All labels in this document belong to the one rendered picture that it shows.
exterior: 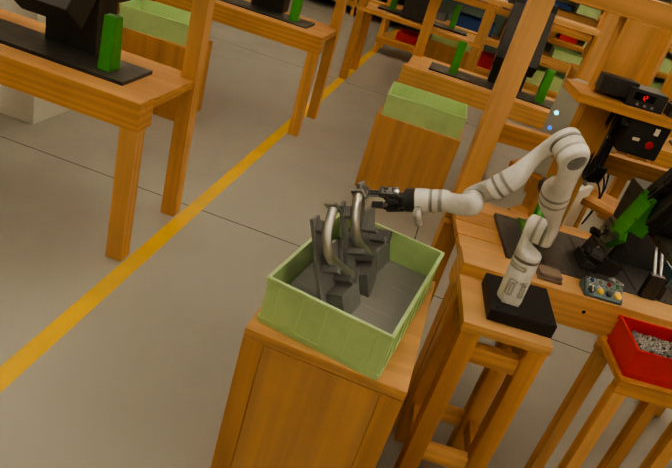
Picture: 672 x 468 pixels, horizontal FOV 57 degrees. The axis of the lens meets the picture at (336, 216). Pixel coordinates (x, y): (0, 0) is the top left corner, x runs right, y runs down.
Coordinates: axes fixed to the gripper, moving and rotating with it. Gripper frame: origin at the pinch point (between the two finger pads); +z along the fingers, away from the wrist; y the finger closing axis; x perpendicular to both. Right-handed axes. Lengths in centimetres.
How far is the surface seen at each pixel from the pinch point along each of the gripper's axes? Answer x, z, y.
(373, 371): 52, -5, -6
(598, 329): 18, -78, -83
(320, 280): 27.4, 12.8, 0.3
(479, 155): -57, -30, -81
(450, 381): 47, -24, -56
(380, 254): 7.3, 1.7, -33.5
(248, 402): 64, 37, -19
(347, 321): 40.1, 2.1, 3.9
